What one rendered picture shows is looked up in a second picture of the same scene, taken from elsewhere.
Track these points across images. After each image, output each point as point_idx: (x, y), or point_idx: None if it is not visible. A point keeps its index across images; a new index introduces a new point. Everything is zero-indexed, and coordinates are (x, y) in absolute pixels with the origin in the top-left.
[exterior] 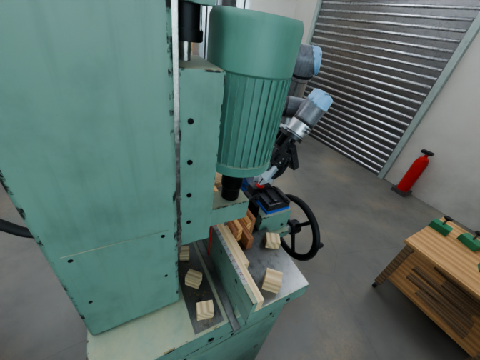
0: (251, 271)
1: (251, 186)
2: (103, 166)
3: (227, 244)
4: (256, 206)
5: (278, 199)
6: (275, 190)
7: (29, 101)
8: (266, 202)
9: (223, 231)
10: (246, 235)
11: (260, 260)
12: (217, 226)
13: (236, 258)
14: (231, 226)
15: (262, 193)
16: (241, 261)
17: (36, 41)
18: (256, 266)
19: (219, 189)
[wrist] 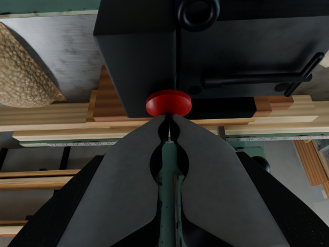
0: (319, 89)
1: (152, 117)
2: None
3: (262, 133)
4: (246, 117)
5: (305, 40)
6: (232, 20)
7: None
8: (267, 95)
9: (233, 131)
10: (274, 109)
11: (323, 70)
12: (217, 135)
13: (295, 131)
14: (233, 124)
15: (209, 88)
16: (307, 128)
17: None
18: (321, 81)
19: (56, 71)
